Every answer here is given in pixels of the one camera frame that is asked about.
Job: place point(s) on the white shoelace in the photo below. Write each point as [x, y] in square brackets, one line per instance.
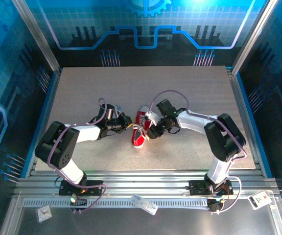
[138, 127]

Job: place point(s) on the red canvas sneaker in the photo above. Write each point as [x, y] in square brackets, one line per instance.
[137, 142]

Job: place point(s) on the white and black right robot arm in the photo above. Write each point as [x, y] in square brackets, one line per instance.
[192, 122]

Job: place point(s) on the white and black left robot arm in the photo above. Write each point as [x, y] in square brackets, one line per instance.
[87, 133]

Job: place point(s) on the clear plastic bag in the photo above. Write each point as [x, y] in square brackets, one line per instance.
[144, 204]

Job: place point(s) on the small white clock card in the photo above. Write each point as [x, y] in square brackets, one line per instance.
[44, 213]

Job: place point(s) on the white device with red button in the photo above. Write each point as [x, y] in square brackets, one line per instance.
[260, 200]

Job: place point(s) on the aluminium table rail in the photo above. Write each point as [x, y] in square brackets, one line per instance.
[143, 181]

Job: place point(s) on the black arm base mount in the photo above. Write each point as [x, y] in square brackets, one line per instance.
[63, 191]
[197, 187]

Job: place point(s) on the aluminium side rail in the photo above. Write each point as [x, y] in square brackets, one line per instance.
[240, 98]

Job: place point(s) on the aluminium frame post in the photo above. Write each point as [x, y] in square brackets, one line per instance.
[35, 34]
[254, 34]

